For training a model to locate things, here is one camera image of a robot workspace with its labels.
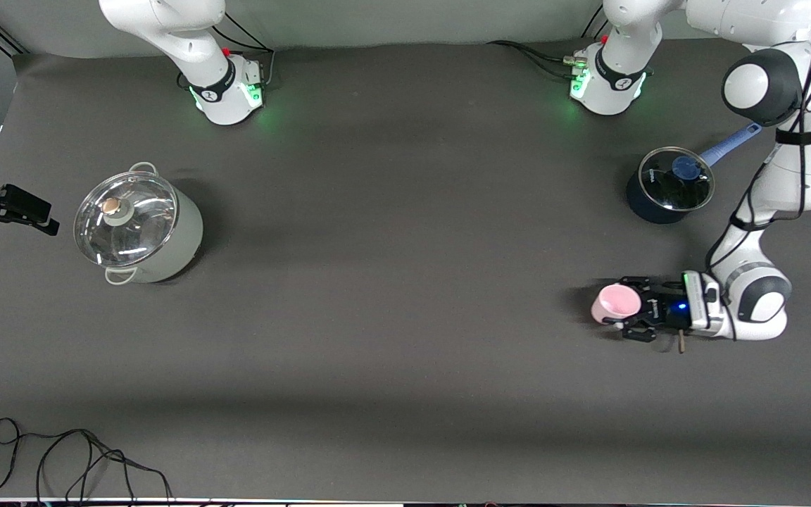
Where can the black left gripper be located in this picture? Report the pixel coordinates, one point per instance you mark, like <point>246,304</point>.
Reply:
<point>667,310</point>

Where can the pink plastic cup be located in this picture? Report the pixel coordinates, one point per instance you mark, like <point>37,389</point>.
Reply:
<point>613,303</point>

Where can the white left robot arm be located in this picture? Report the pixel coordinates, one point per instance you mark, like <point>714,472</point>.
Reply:
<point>800,176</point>

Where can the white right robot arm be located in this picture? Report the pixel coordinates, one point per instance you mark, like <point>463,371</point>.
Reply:
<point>166,28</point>

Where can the left gripper wooden stick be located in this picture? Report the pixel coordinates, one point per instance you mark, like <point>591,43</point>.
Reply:
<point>681,341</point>

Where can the dark blue saucepan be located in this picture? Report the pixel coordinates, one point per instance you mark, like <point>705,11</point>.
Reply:
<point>648,209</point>

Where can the glass lid with wooden knob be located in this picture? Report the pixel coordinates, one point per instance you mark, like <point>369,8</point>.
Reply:
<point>139,224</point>

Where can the glass lid with blue knob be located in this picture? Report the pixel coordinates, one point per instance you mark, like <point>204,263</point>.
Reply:
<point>673,190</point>

